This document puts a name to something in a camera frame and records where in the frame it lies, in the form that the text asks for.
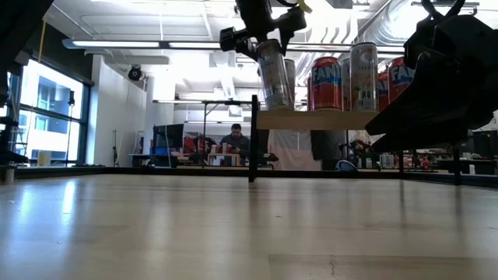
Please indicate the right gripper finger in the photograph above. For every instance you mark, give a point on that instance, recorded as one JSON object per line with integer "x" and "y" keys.
{"x": 412, "y": 113}
{"x": 420, "y": 142}

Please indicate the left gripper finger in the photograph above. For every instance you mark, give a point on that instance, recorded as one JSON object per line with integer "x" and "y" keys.
{"x": 286, "y": 40}
{"x": 251, "y": 50}

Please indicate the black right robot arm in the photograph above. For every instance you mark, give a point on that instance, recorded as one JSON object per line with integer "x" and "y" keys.
{"x": 443, "y": 9}

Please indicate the wooden shelf with black legs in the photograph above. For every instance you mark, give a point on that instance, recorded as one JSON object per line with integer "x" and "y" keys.
{"x": 311, "y": 120}

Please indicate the cluttered background workbench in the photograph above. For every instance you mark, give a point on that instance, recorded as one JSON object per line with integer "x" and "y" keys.
{"x": 428, "y": 161}

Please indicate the black ceiling track light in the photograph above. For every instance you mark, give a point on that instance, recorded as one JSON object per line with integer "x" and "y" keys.
{"x": 472, "y": 4}

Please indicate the black background robot arms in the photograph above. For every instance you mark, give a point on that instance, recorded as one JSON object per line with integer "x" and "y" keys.
{"x": 360, "y": 148}

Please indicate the tall black background table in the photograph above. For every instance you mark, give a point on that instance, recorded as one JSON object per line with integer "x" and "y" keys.
{"x": 218, "y": 102}

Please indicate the black cabinet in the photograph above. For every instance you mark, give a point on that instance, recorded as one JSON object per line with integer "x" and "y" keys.
{"x": 485, "y": 145}

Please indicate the white and blue round object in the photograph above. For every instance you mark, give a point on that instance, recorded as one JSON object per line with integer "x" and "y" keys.
{"x": 345, "y": 166}

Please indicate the person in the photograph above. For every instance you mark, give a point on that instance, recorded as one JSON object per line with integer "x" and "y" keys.
{"x": 235, "y": 141}

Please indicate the dark hanging cloth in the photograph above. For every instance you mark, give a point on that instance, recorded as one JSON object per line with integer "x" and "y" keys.
{"x": 325, "y": 149}

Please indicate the overhead light bar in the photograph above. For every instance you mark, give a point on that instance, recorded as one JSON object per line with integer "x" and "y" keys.
{"x": 155, "y": 44}

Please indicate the white hanging cloth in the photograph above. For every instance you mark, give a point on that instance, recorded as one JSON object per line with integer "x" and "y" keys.
{"x": 292, "y": 151}

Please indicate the red background equipment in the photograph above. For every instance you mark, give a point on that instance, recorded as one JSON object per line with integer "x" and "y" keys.
{"x": 190, "y": 144}

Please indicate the black computer monitor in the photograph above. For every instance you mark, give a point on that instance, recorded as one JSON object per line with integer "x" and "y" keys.
{"x": 168, "y": 138}

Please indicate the black light stand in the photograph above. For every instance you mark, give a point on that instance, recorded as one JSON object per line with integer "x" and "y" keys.
{"x": 71, "y": 99}

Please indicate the large window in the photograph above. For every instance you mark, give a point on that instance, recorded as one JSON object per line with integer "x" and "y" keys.
{"x": 50, "y": 116}

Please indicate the silver ventilation duct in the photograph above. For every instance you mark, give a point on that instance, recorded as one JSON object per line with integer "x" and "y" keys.
{"x": 393, "y": 23}

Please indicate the black metal table frame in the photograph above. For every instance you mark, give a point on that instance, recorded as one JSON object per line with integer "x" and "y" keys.
{"x": 155, "y": 171}

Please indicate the small grey cylinder post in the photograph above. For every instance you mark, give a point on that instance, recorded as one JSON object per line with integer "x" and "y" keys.
{"x": 8, "y": 175}

